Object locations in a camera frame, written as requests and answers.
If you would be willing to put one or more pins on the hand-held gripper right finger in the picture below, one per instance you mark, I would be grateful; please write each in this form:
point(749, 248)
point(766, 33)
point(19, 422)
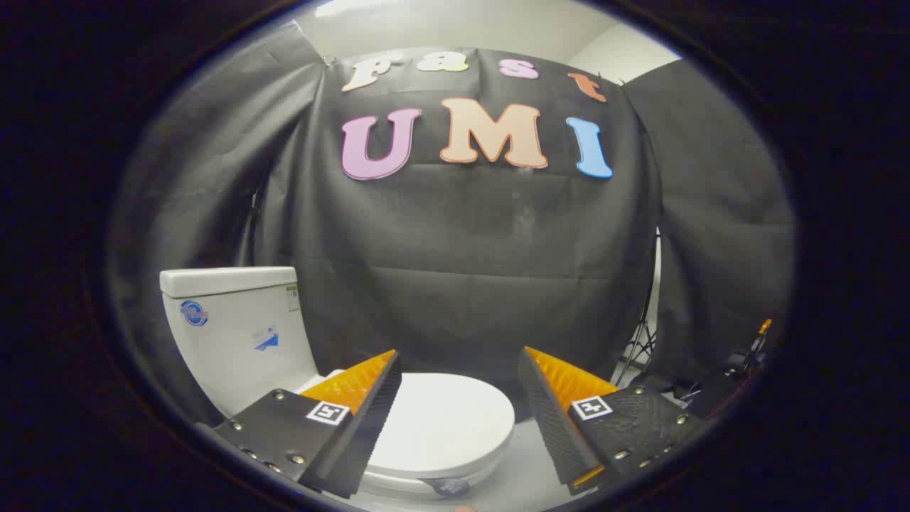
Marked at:
point(551, 427)

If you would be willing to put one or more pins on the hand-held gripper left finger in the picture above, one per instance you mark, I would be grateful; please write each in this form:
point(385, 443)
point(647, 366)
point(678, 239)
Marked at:
point(362, 441)

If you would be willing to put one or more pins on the white toilet lid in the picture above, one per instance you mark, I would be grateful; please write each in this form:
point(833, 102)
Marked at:
point(448, 419)

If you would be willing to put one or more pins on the white toilet with tank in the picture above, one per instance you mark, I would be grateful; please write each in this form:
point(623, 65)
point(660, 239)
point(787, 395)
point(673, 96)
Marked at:
point(234, 341)

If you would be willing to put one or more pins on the black device with orange tip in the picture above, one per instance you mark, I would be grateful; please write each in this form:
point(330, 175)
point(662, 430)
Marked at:
point(721, 387)

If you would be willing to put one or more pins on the black backdrop cloth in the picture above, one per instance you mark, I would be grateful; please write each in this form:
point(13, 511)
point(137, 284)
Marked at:
point(462, 249)

